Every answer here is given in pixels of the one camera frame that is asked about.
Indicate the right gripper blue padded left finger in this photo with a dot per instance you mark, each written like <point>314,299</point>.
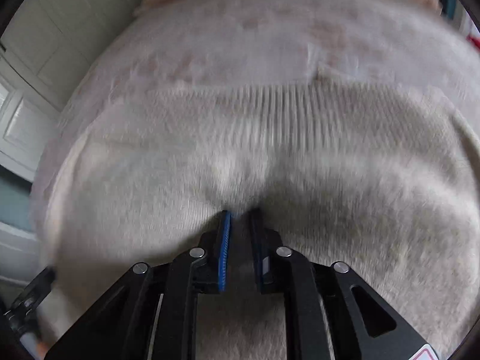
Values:
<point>150,312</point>

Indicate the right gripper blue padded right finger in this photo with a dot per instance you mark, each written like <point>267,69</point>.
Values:
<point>330,311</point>

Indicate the cream knit sweater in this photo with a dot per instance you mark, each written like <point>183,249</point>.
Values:
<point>383,177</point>

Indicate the pink floral bedspread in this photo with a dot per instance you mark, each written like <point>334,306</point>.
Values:
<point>191,43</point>

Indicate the white wardrobe with red stickers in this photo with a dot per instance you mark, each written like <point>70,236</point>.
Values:
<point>46,50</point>

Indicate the red cloth on sill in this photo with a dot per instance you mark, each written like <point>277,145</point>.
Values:
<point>474,40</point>

